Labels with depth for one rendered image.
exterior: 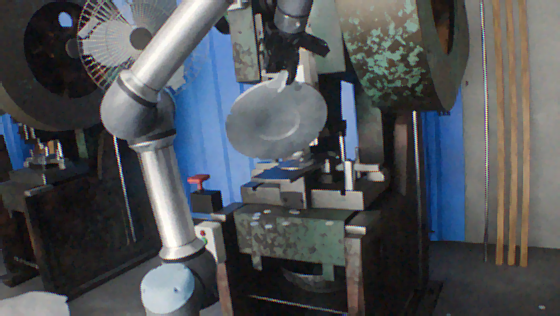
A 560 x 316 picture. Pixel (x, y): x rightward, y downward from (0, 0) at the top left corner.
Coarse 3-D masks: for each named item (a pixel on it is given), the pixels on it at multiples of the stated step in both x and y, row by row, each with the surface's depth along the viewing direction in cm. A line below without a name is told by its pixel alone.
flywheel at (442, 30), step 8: (432, 0) 140; (440, 0) 144; (448, 0) 144; (432, 8) 140; (440, 8) 144; (448, 8) 144; (440, 16) 144; (448, 16) 143; (440, 24) 143; (448, 24) 143; (440, 32) 142; (448, 32) 142; (440, 40) 141; (448, 40) 141; (448, 48) 140
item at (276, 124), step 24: (240, 96) 113; (264, 96) 114; (288, 96) 116; (312, 96) 117; (240, 120) 118; (264, 120) 121; (288, 120) 123; (312, 120) 124; (240, 144) 124; (264, 144) 126; (288, 144) 129
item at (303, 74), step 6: (300, 48) 135; (300, 54) 136; (306, 54) 135; (300, 60) 136; (306, 60) 135; (300, 66) 137; (306, 66) 136; (300, 72) 137; (306, 72) 136; (300, 78) 138; (306, 78) 137; (300, 84) 138; (324, 96) 141; (330, 96) 145; (330, 102) 145; (330, 108) 145; (330, 114) 145; (330, 120) 145; (324, 126) 141
